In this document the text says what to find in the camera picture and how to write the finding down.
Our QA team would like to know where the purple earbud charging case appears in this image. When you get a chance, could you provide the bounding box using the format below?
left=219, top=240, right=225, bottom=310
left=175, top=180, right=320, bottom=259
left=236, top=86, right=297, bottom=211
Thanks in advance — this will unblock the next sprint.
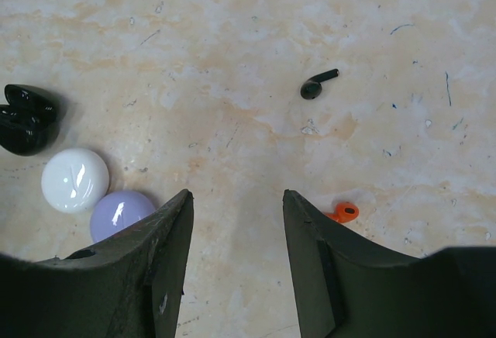
left=90, top=190, right=156, bottom=243

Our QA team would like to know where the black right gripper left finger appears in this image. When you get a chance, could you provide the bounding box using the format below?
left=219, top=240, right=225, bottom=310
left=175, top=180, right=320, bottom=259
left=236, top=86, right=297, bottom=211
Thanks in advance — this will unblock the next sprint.
left=1, top=190, right=194, bottom=337

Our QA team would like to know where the white earbud charging case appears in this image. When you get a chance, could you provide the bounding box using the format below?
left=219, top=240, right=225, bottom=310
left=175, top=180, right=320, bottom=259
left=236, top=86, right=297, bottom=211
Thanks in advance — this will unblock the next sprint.
left=41, top=148, right=109, bottom=214

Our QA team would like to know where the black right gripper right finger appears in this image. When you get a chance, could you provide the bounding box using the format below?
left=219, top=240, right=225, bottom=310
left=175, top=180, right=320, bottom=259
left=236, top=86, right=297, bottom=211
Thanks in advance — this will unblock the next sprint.
left=283, top=190, right=495, bottom=337

